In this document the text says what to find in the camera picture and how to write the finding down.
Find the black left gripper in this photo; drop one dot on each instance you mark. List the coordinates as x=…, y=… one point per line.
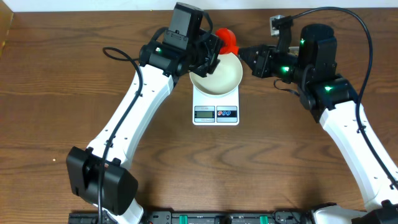
x=210, y=45

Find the white digital kitchen scale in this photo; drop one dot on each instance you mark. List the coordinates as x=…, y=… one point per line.
x=215, y=110

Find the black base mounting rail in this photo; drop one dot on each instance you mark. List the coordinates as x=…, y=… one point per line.
x=167, y=217

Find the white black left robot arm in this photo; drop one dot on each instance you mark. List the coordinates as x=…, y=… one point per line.
x=100, y=173

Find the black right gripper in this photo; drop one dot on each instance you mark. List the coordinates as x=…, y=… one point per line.
x=260, y=68

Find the cream round bowl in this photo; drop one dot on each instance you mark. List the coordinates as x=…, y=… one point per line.
x=226, y=77

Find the red plastic measuring scoop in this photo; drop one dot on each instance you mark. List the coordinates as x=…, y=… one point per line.
x=229, y=41

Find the brown wooden side panel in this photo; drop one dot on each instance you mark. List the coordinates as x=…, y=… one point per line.
x=6, y=19

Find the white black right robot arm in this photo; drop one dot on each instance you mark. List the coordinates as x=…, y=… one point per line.
x=334, y=103

